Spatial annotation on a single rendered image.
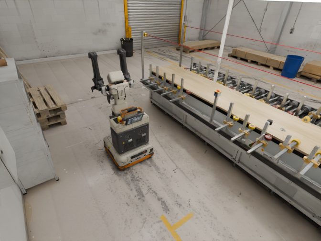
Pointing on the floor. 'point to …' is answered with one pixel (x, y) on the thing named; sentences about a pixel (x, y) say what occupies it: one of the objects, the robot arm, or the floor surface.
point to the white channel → (223, 39)
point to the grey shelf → (23, 130)
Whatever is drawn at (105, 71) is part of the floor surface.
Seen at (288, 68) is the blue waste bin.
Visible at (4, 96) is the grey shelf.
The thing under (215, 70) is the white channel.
